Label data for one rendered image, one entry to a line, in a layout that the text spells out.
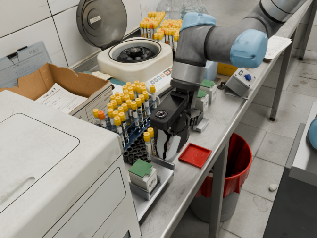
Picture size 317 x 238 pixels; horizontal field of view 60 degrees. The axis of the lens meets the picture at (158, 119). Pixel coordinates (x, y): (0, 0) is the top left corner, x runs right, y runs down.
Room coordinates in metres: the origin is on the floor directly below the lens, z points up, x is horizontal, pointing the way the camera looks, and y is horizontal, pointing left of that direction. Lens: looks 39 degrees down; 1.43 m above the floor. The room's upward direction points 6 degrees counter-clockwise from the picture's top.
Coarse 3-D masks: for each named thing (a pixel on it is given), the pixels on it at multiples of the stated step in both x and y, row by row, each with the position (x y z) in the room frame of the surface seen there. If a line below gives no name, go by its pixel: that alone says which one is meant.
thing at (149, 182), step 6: (150, 168) 0.40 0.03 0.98; (132, 174) 0.39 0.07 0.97; (150, 174) 0.38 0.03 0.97; (156, 174) 0.40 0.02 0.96; (132, 180) 0.39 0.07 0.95; (138, 180) 0.38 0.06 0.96; (144, 180) 0.37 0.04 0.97; (150, 180) 0.38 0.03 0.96; (156, 180) 0.39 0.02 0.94; (138, 186) 0.38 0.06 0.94; (144, 186) 0.37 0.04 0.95; (150, 186) 0.38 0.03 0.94; (150, 192) 0.37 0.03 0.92
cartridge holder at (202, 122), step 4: (200, 112) 0.66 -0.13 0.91; (196, 116) 0.67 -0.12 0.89; (200, 116) 0.64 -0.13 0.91; (192, 120) 0.62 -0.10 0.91; (200, 120) 0.64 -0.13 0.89; (204, 120) 0.64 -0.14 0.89; (208, 120) 0.64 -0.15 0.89; (192, 124) 0.62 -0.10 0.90; (200, 124) 0.63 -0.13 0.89; (204, 124) 0.62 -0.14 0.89; (196, 128) 0.61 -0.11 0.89; (200, 128) 0.61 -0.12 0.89
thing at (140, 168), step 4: (140, 160) 0.42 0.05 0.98; (136, 164) 0.41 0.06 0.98; (140, 164) 0.41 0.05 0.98; (144, 164) 0.40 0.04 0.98; (148, 164) 0.40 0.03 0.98; (132, 168) 0.40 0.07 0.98; (136, 168) 0.40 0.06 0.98; (140, 168) 0.40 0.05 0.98; (144, 168) 0.39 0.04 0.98; (148, 168) 0.39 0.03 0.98; (132, 172) 0.39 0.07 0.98; (136, 172) 0.38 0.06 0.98; (140, 172) 0.38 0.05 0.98; (144, 172) 0.38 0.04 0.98; (148, 172) 0.38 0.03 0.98; (140, 176) 0.37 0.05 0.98
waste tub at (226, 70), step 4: (220, 64) 0.93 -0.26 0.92; (224, 64) 0.92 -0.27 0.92; (220, 68) 0.93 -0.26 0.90; (224, 68) 0.92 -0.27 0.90; (228, 68) 0.91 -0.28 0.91; (232, 68) 0.90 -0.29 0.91; (236, 68) 0.89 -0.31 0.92; (248, 68) 0.95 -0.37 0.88; (220, 72) 0.93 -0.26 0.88; (224, 72) 0.92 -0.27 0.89; (228, 72) 0.91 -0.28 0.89; (232, 72) 0.90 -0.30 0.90
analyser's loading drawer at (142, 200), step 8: (152, 160) 0.47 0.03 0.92; (160, 160) 0.46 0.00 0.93; (160, 168) 0.45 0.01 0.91; (168, 168) 0.44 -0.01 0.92; (160, 176) 0.40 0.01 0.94; (168, 176) 0.42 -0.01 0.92; (160, 184) 0.40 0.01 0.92; (136, 192) 0.38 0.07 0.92; (144, 192) 0.36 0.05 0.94; (152, 192) 0.37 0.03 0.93; (136, 200) 0.36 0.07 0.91; (144, 200) 0.36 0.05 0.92; (152, 200) 0.36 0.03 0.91; (136, 208) 0.34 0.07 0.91; (144, 208) 0.34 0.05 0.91
